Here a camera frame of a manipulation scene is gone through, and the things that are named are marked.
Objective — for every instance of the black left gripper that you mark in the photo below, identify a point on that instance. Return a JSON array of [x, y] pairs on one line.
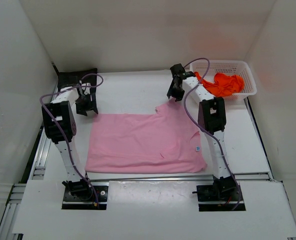
[[82, 110]]

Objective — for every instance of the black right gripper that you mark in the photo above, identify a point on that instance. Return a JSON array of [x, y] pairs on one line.
[[171, 92]]

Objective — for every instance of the black t shirt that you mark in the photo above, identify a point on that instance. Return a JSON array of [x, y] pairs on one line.
[[69, 79]]

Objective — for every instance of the pink t shirt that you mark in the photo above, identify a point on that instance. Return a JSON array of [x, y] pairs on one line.
[[166, 142]]

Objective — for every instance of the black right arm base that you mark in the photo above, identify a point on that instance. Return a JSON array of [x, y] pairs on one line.
[[223, 195]]

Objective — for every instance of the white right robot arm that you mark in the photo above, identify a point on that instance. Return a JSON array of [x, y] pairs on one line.
[[211, 119]]

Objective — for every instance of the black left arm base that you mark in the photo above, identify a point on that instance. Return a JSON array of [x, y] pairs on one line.
[[80, 196]]

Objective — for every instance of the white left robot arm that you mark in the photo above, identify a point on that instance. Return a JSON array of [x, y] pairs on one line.
[[60, 125]]

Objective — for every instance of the white plastic laundry basket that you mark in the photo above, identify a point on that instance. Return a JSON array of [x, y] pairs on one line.
[[208, 69]]

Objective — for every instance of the orange t shirt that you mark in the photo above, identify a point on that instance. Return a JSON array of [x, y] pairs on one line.
[[223, 85]]

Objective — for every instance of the aluminium table edge rail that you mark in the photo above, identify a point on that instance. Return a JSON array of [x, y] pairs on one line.
[[105, 177]]

